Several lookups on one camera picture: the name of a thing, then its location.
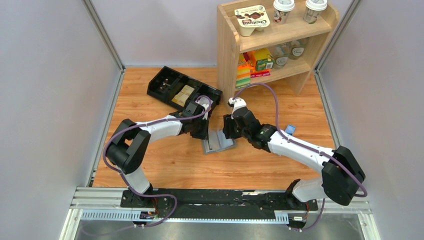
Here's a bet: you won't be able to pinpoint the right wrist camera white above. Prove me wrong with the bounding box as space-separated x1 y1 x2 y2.
228 97 247 119

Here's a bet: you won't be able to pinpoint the paper coffee cup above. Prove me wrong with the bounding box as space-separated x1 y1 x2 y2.
303 0 328 24
273 0 295 24

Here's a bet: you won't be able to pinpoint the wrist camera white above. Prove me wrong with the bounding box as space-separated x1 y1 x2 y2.
228 97 247 119
201 103 211 120

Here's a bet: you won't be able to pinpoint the orange snack bag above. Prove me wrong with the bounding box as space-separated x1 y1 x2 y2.
237 53 253 76

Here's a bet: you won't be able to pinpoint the aluminium frame rail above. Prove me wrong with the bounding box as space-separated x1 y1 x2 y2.
70 187 372 224

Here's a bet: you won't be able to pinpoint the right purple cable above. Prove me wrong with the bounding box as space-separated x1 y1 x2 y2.
231 82 369 232

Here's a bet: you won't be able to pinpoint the tan cards in tray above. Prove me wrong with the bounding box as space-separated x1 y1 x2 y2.
171 85 195 107

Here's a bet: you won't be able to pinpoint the black organizer tray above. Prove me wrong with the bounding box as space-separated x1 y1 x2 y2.
146 66 222 111

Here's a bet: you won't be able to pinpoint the glass jar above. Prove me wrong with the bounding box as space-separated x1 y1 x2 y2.
272 43 290 70
289 37 309 60

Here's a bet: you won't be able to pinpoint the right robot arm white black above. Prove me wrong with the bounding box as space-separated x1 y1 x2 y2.
223 107 368 206

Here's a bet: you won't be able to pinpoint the red flat packet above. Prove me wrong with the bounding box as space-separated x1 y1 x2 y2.
250 69 271 78

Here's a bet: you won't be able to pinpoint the colourful sticky note stack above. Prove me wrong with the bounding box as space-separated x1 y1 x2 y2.
235 64 251 89

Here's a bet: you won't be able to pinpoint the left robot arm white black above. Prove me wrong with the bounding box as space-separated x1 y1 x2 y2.
102 95 213 197

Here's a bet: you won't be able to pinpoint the blue card on table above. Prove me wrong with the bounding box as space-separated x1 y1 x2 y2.
284 124 296 136

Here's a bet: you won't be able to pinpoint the green yellow box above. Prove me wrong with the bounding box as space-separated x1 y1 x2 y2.
247 48 274 72

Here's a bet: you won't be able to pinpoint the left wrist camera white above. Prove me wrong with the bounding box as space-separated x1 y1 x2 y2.
201 103 211 120

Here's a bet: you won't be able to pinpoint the grey card in tray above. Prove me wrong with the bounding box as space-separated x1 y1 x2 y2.
197 96 214 106

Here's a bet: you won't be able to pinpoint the left glass jar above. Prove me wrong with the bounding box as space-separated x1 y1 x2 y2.
272 43 290 70

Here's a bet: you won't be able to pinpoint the right paper coffee cup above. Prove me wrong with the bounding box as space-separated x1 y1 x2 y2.
303 0 328 24

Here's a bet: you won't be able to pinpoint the Chobani yogurt pack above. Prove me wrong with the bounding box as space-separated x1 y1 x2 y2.
234 5 270 37

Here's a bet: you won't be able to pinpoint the left paper coffee cup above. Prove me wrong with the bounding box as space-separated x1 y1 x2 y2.
273 0 295 24

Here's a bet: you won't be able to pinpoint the right glass jar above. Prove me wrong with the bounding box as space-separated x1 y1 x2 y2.
289 37 309 60

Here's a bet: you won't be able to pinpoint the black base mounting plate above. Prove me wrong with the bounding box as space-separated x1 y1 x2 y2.
120 188 318 220

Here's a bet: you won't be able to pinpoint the wooden shelf unit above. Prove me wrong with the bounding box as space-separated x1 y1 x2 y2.
216 0 341 109

